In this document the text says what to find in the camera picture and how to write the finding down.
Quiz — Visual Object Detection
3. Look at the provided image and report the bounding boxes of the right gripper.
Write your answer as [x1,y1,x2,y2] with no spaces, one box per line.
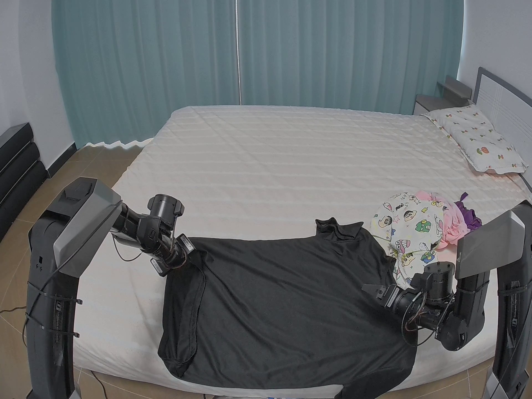
[362,283,406,313]

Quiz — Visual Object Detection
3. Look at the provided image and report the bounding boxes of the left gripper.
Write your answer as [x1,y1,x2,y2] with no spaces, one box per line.
[175,234,199,265]

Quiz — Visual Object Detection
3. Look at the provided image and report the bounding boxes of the black T-shirt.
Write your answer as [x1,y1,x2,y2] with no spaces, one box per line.
[157,218,420,398]

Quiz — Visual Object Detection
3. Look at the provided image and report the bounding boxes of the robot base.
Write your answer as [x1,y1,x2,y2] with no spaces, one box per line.
[204,393,333,399]

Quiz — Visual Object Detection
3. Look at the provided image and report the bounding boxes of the white printed pyjama top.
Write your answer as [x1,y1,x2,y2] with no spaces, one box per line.
[370,191,445,290]

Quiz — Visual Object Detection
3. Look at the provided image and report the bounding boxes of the pink garment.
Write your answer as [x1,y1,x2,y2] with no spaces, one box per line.
[416,190,464,250]

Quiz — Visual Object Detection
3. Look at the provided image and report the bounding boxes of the purple garment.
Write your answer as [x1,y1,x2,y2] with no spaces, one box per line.
[453,192,484,232]

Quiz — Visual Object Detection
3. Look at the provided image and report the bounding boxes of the bed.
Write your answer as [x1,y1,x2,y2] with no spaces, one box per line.
[75,67,532,395]

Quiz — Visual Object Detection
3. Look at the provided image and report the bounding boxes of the white printed pillow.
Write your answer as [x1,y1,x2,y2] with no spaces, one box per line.
[420,104,525,174]

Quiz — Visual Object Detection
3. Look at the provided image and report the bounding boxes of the black chest of drawers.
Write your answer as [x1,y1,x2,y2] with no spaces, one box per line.
[0,122,46,240]

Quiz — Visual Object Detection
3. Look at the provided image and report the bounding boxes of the grey bedside table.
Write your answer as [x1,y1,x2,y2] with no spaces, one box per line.
[414,75,474,115]

